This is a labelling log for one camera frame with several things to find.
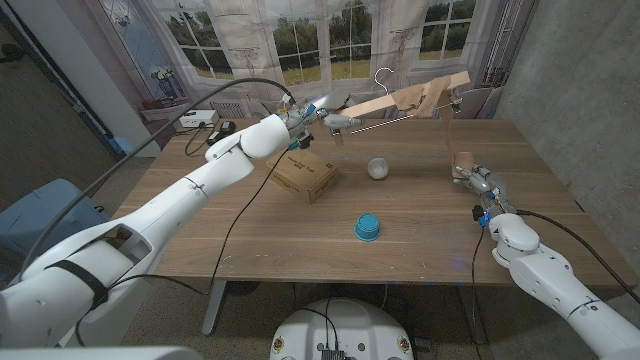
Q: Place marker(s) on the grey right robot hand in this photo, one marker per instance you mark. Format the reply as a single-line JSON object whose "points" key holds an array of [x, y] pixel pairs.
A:
{"points": [[480, 182]]}

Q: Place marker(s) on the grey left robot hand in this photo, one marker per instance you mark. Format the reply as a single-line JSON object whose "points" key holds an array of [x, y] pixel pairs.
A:
{"points": [[332, 107]]}

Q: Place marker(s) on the wooden strip with metal brackets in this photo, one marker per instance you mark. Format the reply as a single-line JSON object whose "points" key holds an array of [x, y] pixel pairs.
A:
{"points": [[375, 106]]}

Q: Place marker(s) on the tan elastic arm wrap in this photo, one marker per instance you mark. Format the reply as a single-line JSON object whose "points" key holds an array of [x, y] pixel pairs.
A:
{"points": [[425, 97]]}

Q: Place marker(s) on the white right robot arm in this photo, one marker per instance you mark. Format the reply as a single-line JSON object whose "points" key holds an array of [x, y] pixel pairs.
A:
{"points": [[550, 280]]}

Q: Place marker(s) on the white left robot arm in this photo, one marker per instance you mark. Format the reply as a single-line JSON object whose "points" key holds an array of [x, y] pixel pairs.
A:
{"points": [[150, 225]]}

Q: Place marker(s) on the brown cardboard box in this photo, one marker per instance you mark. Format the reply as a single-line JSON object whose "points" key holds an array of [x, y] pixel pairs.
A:
{"points": [[305, 177]]}

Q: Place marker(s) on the small blue-lidded container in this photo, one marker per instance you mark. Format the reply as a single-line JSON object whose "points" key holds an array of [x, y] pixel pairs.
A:
{"points": [[367, 227]]}

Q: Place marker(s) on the white power strip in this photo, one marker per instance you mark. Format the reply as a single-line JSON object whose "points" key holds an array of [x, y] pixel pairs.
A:
{"points": [[197, 118]]}

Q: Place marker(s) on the printed window scene backdrop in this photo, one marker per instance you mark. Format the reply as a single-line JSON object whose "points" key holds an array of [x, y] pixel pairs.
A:
{"points": [[325, 50]]}

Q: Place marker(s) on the white baseball red stitching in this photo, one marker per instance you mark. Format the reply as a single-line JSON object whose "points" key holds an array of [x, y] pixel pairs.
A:
{"points": [[378, 168]]}

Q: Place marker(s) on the grey metal table leg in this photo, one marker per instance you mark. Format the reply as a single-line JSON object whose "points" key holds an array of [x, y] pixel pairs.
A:
{"points": [[214, 305], [474, 315]]}

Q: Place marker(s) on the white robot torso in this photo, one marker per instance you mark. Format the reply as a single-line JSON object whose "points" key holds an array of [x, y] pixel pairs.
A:
{"points": [[345, 325]]}

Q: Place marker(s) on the white robot body edge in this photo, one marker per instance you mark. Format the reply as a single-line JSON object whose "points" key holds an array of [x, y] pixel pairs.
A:
{"points": [[100, 355]]}

